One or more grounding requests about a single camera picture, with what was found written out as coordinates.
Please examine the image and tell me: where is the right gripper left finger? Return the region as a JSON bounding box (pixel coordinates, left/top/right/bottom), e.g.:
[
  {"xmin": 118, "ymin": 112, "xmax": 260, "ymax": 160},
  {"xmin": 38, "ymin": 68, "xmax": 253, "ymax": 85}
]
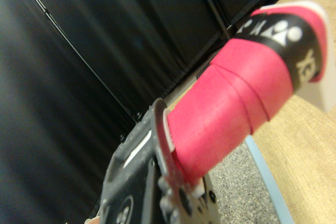
[{"xmin": 101, "ymin": 115, "xmax": 166, "ymax": 204}]

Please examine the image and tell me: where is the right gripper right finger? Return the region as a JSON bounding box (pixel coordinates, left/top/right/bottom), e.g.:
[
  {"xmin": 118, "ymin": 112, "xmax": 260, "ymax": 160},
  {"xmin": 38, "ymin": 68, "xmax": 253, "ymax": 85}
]
[{"xmin": 153, "ymin": 98, "xmax": 218, "ymax": 224}]

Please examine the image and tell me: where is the blue litter tray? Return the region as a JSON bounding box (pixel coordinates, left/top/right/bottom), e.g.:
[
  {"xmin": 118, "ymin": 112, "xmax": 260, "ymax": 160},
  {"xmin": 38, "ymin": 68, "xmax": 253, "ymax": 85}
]
[{"xmin": 207, "ymin": 140, "xmax": 296, "ymax": 224}]

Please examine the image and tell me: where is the white scoop with red handle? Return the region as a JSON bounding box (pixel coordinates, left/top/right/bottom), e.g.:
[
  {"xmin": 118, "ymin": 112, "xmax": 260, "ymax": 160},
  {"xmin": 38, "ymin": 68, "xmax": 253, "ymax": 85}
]
[{"xmin": 166, "ymin": 0, "xmax": 332, "ymax": 186}]

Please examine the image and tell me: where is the black curtain stand pole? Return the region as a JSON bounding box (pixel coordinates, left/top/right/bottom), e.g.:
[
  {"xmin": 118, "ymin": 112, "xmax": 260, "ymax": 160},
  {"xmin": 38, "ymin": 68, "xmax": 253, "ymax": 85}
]
[
  {"xmin": 193, "ymin": 0, "xmax": 233, "ymax": 40},
  {"xmin": 13, "ymin": 0, "xmax": 138, "ymax": 124}
]

